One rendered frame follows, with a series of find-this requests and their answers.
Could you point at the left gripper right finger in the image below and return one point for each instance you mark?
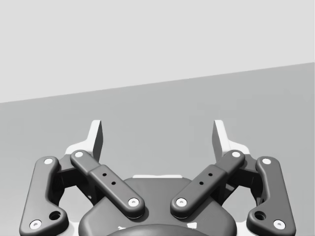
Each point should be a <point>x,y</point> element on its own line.
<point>211,177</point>

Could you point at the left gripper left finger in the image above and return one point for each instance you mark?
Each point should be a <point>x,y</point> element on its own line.
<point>103,177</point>

